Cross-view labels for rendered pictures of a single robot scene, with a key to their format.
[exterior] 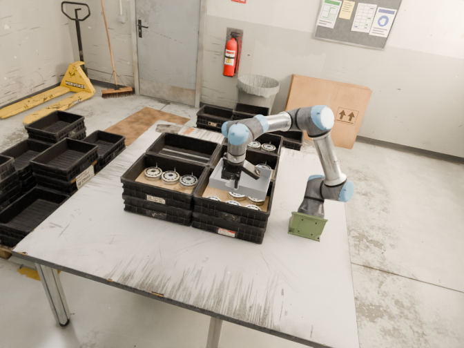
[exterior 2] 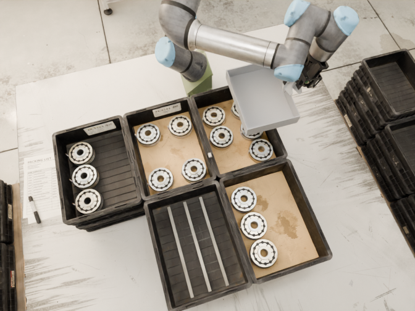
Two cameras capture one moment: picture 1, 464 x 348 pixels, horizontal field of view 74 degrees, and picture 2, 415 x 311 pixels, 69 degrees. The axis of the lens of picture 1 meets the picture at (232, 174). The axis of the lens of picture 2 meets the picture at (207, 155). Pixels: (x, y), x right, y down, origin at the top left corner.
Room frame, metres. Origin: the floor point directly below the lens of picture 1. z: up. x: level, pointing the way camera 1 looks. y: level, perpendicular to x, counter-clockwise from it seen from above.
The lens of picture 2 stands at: (1.68, 0.45, 2.04)
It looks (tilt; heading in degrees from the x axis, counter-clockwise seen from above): 68 degrees down; 247
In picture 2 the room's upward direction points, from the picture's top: 2 degrees counter-clockwise
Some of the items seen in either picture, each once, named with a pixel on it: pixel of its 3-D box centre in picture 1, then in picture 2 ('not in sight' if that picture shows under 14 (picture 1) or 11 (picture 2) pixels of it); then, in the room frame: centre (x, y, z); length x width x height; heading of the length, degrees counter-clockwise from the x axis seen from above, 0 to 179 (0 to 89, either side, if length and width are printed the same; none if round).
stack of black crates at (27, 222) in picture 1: (36, 219); not in sight; (1.51, 1.33, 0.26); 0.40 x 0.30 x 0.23; 171
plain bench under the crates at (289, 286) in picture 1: (215, 231); (199, 200); (1.57, 0.05, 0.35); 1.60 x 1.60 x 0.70; 81
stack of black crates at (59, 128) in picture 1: (61, 143); not in sight; (2.37, 1.60, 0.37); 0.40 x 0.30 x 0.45; 171
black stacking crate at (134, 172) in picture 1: (166, 181); (270, 219); (1.38, 0.36, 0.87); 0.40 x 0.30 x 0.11; 82
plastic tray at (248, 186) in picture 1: (241, 177); (260, 95); (1.23, -0.05, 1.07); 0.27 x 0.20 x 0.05; 80
